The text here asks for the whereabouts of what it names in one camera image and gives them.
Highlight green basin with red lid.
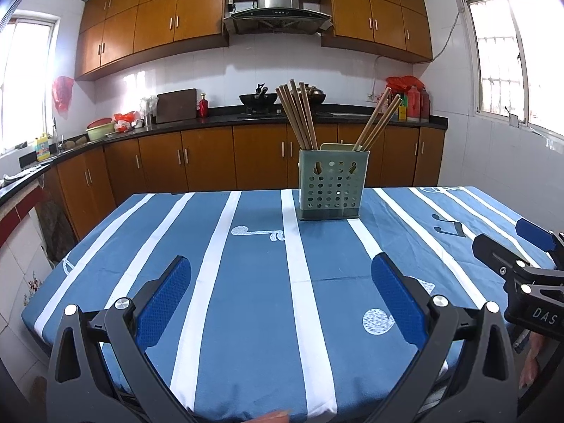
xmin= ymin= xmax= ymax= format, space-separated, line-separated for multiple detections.
xmin=86 ymin=117 xmax=116 ymax=142

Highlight red white plastic bag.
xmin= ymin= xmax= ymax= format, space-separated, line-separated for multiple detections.
xmin=113 ymin=112 xmax=136 ymax=133

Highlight lidded dark wok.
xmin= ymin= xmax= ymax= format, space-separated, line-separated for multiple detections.
xmin=300 ymin=84 xmax=327 ymax=105

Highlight steel range hood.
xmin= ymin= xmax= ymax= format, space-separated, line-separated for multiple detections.
xmin=222 ymin=0 xmax=333 ymax=36

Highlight person's right hand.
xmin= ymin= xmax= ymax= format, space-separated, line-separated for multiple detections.
xmin=520 ymin=332 xmax=548 ymax=389

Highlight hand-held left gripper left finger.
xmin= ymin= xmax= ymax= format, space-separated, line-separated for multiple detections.
xmin=46 ymin=256 xmax=208 ymax=423

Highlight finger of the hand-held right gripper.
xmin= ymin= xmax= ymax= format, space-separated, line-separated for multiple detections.
xmin=471 ymin=233 xmax=564 ymax=294
xmin=515 ymin=218 xmax=564 ymax=269

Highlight green perforated utensil holder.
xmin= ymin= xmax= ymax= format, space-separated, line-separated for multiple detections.
xmin=297 ymin=142 xmax=370 ymax=222

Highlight dark cutting board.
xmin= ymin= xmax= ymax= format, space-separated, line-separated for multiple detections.
xmin=155 ymin=88 xmax=198 ymax=124

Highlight wooden wall cabinet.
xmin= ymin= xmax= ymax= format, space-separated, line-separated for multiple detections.
xmin=321 ymin=0 xmax=433 ymax=63
xmin=75 ymin=0 xmax=230 ymax=82

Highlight crumpled red plastic bag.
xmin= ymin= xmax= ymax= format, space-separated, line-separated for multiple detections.
xmin=386 ymin=75 xmax=424 ymax=94

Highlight wooden base cabinets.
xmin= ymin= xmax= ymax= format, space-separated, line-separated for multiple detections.
xmin=44 ymin=123 xmax=446 ymax=247

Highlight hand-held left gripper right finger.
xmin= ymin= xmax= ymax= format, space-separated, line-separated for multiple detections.
xmin=370 ymin=252 xmax=518 ymax=423

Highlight blue white striped tablecloth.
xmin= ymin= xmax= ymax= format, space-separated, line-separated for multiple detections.
xmin=21 ymin=185 xmax=558 ymax=423

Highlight plain window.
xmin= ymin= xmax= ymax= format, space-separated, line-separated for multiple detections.
xmin=0 ymin=18 xmax=60 ymax=156

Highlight grey rag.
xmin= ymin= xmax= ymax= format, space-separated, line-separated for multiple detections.
xmin=2 ymin=165 xmax=45 ymax=186

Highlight black wok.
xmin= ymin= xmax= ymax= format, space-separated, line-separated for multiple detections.
xmin=239 ymin=84 xmax=276 ymax=114

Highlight hanging red plastic bag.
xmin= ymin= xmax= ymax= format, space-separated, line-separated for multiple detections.
xmin=52 ymin=76 xmax=75 ymax=113

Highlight black countertop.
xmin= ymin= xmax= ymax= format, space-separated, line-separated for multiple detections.
xmin=0 ymin=105 xmax=449 ymax=206

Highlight yellow detergent bottle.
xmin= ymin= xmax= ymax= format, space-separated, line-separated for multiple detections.
xmin=35 ymin=133 xmax=53 ymax=161

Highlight dark plastic bag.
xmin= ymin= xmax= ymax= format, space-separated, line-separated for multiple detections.
xmin=35 ymin=200 xmax=78 ymax=266

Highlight black gas stove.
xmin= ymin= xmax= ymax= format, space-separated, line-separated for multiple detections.
xmin=237 ymin=109 xmax=336 ymax=121

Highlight barred window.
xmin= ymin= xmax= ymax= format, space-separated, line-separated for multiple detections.
xmin=456 ymin=0 xmax=564 ymax=142

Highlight clear glass jars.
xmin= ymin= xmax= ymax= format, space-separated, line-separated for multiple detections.
xmin=140 ymin=96 xmax=158 ymax=126

